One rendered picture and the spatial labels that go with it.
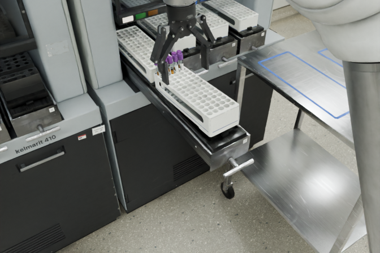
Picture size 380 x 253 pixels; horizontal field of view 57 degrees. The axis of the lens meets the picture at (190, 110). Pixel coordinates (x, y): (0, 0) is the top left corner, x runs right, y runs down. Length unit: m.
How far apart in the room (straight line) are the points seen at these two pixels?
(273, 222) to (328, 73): 0.82
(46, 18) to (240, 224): 1.22
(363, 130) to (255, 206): 1.45
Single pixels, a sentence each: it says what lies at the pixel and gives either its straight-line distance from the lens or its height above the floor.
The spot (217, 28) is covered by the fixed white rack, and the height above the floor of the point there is 0.86.
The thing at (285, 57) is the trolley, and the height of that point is 0.82.
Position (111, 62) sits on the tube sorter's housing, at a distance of 1.23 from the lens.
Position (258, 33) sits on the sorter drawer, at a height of 0.81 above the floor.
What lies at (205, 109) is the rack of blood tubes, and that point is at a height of 0.89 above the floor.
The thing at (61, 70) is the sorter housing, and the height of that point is 0.86.
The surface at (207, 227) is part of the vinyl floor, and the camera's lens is 1.72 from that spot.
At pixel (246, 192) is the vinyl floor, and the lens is 1.86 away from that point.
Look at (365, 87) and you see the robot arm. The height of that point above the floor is 1.28.
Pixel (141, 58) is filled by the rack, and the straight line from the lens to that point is 1.18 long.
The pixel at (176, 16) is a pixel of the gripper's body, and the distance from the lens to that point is 0.90.
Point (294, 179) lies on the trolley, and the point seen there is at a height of 0.28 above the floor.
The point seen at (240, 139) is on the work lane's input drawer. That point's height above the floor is 0.81.
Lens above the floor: 1.48
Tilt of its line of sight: 41 degrees down
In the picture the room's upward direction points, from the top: straight up
